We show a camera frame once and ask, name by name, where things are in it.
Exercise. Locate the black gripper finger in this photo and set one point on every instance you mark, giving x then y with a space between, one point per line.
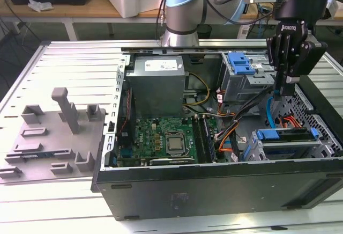
273 51
301 49

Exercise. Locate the hard disk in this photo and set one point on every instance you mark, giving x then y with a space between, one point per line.
268 134

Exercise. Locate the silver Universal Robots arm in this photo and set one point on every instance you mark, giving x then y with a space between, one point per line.
185 11

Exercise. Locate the metal disk bay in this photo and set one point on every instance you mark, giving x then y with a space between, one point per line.
292 144

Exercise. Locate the blue plastic cage latch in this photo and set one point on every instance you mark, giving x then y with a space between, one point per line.
241 63

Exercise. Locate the metal optical drive cage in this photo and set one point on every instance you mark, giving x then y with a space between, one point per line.
241 89

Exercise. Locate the installed RAM stick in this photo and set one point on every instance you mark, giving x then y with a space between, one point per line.
209 140

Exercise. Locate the black RAM slot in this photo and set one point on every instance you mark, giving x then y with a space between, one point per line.
198 137

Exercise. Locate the grey power supply unit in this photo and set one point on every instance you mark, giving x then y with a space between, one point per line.
155 91

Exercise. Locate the silver CPU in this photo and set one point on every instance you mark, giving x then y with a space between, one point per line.
176 144

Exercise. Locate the CPU socket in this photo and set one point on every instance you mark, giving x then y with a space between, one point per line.
165 145

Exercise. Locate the green motherboard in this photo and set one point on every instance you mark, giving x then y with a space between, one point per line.
150 129

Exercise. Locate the black graphics card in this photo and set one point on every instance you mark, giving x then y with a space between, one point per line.
172 161

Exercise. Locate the black PC case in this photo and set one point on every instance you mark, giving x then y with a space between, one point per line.
214 191

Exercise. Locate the wooden desk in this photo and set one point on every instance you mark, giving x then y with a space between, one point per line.
88 8

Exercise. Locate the crumpled white paper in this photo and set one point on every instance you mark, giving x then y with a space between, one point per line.
40 4

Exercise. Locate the grey parts rack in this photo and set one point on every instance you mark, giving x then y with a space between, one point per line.
53 142

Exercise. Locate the RAM stick in rack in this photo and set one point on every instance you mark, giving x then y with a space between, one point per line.
29 156

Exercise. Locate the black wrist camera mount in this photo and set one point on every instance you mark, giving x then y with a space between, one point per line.
314 57

